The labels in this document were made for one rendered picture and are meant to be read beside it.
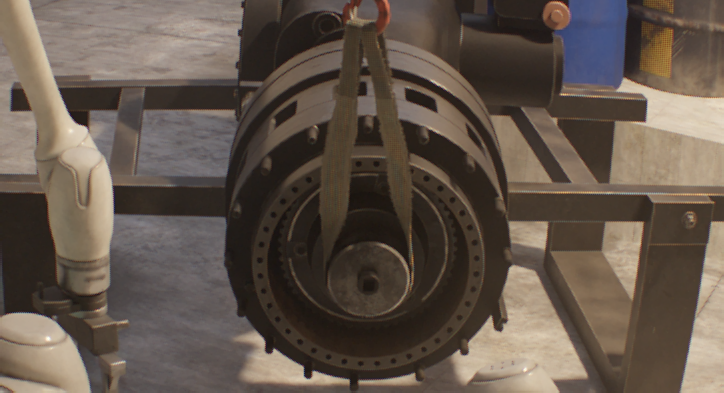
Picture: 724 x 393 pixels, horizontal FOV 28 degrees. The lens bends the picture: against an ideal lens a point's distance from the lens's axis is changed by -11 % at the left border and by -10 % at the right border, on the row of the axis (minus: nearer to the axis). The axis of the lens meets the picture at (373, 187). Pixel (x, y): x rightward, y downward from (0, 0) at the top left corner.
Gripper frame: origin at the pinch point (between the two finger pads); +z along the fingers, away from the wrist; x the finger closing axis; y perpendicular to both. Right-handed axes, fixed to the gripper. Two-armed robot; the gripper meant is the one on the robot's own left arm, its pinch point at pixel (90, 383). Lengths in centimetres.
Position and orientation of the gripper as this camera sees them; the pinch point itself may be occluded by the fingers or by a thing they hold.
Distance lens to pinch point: 235.1
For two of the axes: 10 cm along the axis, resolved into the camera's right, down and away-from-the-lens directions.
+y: 7.7, -1.7, 6.1
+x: -6.3, -2.8, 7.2
